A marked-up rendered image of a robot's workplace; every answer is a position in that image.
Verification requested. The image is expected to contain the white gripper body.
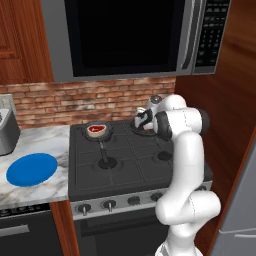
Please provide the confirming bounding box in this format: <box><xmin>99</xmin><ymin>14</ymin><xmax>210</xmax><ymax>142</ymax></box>
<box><xmin>133</xmin><ymin>114</ymin><xmax>155</xmax><ymax>132</ymax></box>

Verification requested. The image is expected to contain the blue plate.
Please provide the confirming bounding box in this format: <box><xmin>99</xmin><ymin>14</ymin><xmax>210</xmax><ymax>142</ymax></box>
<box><xmin>5</xmin><ymin>152</ymin><xmax>59</xmax><ymax>188</ymax></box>

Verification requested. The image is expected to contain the grey fridge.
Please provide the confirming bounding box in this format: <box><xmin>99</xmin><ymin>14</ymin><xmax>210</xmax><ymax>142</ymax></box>
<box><xmin>209</xmin><ymin>132</ymin><xmax>256</xmax><ymax>256</ymax></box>

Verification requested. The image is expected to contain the red raw steak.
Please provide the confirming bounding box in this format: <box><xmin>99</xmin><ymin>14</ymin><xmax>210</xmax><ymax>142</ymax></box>
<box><xmin>88</xmin><ymin>123</ymin><xmax>107</xmax><ymax>133</ymax></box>

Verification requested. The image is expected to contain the dark frying pan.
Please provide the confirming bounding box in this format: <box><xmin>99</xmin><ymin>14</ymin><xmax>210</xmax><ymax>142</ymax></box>
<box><xmin>82</xmin><ymin>120</ymin><xmax>113</xmax><ymax>165</ymax></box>

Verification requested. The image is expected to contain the dark grey hob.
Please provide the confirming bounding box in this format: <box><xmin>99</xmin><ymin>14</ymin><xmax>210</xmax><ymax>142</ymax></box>
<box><xmin>67</xmin><ymin>119</ymin><xmax>214</xmax><ymax>203</ymax></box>

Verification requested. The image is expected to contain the wooden side panel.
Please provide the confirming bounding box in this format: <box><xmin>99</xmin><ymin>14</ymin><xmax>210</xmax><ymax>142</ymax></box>
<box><xmin>173</xmin><ymin>0</ymin><xmax>256</xmax><ymax>256</ymax></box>

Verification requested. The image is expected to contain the black microwave door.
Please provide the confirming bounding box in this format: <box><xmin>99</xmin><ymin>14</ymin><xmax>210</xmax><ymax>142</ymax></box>
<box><xmin>63</xmin><ymin>0</ymin><xmax>202</xmax><ymax>78</ymax></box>

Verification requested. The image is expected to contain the grey microwave oven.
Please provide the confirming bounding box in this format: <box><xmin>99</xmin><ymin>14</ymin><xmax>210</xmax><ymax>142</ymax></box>
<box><xmin>40</xmin><ymin>0</ymin><xmax>232</xmax><ymax>84</ymax></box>

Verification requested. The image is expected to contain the black oven door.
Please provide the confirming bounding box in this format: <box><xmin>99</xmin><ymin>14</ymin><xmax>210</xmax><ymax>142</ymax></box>
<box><xmin>73</xmin><ymin>208</ymin><xmax>174</xmax><ymax>256</ymax></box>

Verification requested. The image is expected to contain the grey toaster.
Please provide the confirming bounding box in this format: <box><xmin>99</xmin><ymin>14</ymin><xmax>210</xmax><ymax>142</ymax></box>
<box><xmin>0</xmin><ymin>107</ymin><xmax>22</xmax><ymax>157</ymax></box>

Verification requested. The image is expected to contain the wooden cupboard door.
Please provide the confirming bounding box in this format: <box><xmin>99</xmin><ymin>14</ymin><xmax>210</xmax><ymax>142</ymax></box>
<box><xmin>0</xmin><ymin>0</ymin><xmax>55</xmax><ymax>85</ymax></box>

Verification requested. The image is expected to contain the black dishwasher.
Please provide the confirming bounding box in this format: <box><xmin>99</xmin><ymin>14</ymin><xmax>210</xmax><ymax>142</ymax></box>
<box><xmin>0</xmin><ymin>202</ymin><xmax>65</xmax><ymax>256</ymax></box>

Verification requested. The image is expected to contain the grey microwave door handle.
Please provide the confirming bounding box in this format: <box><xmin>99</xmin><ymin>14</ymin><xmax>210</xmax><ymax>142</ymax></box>
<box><xmin>180</xmin><ymin>0</ymin><xmax>202</xmax><ymax>70</ymax></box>

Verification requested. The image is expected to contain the grey fridge handle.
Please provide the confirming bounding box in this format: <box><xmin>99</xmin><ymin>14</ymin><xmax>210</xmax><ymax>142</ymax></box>
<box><xmin>233</xmin><ymin>232</ymin><xmax>256</xmax><ymax>240</ymax></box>

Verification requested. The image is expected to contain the grey dishwasher handle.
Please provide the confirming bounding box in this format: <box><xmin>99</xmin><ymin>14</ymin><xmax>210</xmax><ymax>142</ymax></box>
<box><xmin>0</xmin><ymin>224</ymin><xmax>31</xmax><ymax>238</ymax></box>

